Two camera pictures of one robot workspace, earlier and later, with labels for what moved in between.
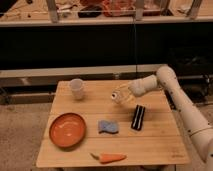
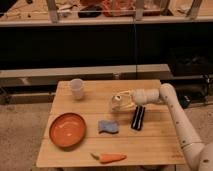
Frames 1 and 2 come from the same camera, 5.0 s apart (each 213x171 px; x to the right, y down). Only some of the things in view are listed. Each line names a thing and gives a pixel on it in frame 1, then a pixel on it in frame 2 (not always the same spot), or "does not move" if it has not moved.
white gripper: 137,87 → 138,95
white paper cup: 76,86 does not move
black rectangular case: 138,118 does not move
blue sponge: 106,126 does not move
